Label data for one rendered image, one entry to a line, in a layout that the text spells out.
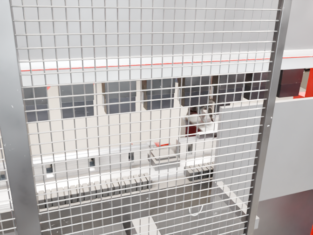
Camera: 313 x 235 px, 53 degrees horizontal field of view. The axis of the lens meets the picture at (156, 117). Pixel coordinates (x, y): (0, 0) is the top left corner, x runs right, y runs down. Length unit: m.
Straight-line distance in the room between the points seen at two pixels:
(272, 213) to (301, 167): 0.89
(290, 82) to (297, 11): 0.48
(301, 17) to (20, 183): 1.37
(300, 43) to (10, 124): 1.36
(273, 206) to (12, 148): 1.87
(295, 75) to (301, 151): 0.63
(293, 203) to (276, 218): 0.15
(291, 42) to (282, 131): 0.49
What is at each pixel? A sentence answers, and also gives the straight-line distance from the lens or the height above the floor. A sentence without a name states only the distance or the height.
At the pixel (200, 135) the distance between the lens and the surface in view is 1.75.
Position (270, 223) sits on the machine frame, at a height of 0.28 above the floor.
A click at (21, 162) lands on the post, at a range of 0.72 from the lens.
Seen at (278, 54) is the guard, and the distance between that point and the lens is 0.86.
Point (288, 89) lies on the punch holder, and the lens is 1.96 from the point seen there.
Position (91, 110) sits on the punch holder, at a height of 1.21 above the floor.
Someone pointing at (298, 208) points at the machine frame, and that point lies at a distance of 2.47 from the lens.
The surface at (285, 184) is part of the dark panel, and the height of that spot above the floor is 0.96.
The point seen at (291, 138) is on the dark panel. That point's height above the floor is 1.18.
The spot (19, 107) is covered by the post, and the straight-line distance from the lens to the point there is 0.67.
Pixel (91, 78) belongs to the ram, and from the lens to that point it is 1.42.
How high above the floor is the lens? 1.69
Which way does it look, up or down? 21 degrees down
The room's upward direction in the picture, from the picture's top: 1 degrees clockwise
